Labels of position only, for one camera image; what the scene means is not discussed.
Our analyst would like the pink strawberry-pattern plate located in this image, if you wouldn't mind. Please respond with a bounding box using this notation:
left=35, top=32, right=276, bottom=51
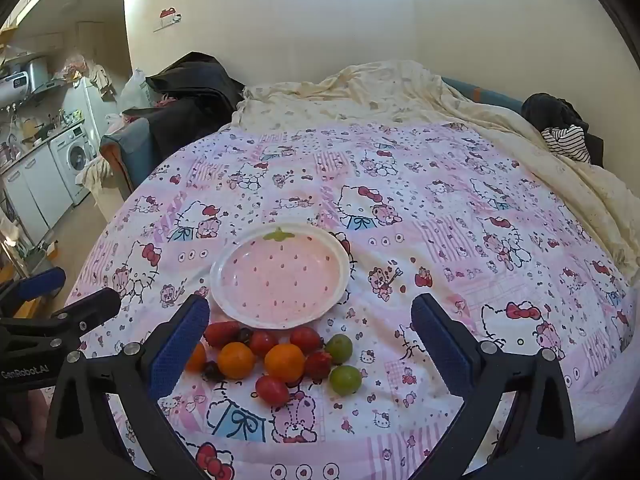
left=209, top=223, right=349, bottom=331

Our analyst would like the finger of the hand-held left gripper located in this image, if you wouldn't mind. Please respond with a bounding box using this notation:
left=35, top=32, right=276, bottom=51
left=0, top=266, right=67, bottom=322
left=0, top=287, right=122, bottom=348

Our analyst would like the beige cloth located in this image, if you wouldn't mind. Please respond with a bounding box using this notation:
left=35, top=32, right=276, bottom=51
left=75, top=155, right=113, bottom=191

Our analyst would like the white water heater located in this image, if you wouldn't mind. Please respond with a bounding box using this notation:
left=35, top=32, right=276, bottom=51
left=0, top=56, right=49, bottom=107

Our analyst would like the white plastic bag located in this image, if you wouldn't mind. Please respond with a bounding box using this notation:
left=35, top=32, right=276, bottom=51
left=120, top=67, right=151, bottom=111

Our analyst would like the red cherry tomato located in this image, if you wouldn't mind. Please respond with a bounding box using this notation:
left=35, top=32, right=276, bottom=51
left=248, top=330, right=279, bottom=358
left=255, top=375, right=290, bottom=407
left=289, top=326, right=322, bottom=353

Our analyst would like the person's left hand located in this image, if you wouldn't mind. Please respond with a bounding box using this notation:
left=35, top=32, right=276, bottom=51
left=0, top=390, right=56, bottom=453

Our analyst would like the blue headboard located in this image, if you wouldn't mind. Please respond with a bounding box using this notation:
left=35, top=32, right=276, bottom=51
left=440, top=76, right=526, bottom=111

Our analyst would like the black-white striped garment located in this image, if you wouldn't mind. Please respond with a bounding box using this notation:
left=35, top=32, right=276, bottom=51
left=540, top=125, right=592, bottom=163

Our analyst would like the small orange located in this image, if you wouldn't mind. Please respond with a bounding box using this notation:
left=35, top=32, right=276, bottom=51
left=264, top=343, right=306, bottom=383
left=217, top=341, right=256, bottom=380
left=185, top=342, right=207, bottom=373

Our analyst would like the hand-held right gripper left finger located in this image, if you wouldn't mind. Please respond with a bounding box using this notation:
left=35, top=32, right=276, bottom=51
left=44, top=294, right=211, bottom=480

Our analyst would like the blue sofa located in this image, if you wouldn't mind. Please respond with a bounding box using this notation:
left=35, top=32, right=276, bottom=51
left=99, top=97, right=236, bottom=201

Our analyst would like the small wall shelf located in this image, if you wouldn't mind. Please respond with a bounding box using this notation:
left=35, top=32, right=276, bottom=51
left=152, top=6, right=183, bottom=33

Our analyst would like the cream duvet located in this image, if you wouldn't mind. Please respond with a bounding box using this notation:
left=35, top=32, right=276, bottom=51
left=231, top=60, right=640, bottom=281

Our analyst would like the red strawberry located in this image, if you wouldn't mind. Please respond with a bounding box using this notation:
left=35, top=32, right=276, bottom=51
left=204, top=321, right=242, bottom=350
left=304, top=351, right=333, bottom=380

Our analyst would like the pink cartoon-cat printed blanket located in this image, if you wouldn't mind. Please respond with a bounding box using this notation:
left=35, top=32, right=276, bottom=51
left=65, top=122, right=636, bottom=480

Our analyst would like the green grape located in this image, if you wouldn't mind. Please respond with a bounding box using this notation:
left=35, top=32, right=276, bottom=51
left=328, top=365, right=363, bottom=396
left=325, top=334, right=354, bottom=365

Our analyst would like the white kitchen cabinet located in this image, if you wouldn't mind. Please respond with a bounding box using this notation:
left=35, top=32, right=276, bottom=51
left=0, top=142, right=66, bottom=241

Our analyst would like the white washing machine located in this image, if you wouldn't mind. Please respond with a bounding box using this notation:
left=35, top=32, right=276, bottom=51
left=49, top=122, right=98, bottom=206

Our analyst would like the black clothing pile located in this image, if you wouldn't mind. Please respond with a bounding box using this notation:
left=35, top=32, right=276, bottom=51
left=522, top=92, right=604, bottom=166

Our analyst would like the white fridge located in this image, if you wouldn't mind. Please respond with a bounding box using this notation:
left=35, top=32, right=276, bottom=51
left=75, top=77, right=108, bottom=161

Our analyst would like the black jacket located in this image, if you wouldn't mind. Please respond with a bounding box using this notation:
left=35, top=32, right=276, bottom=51
left=145, top=51, right=246, bottom=126

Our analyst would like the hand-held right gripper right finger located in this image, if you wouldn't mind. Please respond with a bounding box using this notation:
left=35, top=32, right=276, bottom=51
left=410, top=292, right=578, bottom=480

